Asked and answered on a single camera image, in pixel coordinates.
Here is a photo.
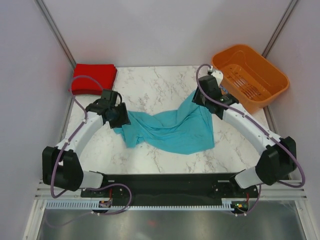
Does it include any turquoise t shirt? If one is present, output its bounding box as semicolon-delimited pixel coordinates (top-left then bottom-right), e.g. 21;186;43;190
113;91;215;155

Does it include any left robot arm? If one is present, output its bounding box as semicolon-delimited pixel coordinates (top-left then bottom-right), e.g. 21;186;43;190
42;89;131;198

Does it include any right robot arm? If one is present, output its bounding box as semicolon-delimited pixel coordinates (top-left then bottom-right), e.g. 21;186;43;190
192;75;297;197

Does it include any orange plastic tub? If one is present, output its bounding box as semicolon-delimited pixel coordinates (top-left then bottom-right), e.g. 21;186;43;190
211;44;290;114

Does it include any dark red folded t shirt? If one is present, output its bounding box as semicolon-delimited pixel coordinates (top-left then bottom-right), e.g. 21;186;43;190
69;65;118;97

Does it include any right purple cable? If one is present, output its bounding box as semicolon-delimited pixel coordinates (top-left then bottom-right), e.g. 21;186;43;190
195;63;306;217

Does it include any purple cable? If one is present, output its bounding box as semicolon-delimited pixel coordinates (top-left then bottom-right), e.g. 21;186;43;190
49;75;133;228
195;63;306;217

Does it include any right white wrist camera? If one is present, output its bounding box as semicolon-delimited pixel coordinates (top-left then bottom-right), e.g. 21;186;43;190
207;65;224;86

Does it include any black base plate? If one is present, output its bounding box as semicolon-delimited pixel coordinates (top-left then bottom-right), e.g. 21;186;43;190
81;173;258;206

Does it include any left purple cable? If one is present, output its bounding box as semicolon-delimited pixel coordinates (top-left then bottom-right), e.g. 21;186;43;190
49;75;133;228

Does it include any white slotted cable duct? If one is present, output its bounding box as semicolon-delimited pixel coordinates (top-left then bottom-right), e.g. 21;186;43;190
45;199;250;211

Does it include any right aluminium frame post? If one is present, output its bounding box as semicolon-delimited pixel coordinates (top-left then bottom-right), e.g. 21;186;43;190
261;0;300;58

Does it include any aluminium frame post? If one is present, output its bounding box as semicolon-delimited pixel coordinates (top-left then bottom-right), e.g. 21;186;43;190
261;0;300;58
34;0;77;69

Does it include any left aluminium frame post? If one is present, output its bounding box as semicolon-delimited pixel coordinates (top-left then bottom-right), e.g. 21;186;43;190
34;0;77;69

